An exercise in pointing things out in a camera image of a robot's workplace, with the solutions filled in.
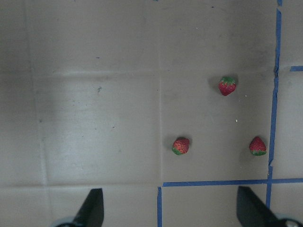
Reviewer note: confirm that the red strawberry one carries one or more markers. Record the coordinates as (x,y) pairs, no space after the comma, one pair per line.
(257,147)
(227,85)
(180,146)

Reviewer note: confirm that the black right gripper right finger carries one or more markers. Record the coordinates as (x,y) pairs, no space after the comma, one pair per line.
(251,211)

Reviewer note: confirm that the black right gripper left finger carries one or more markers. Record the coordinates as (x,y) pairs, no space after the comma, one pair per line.
(91,213)

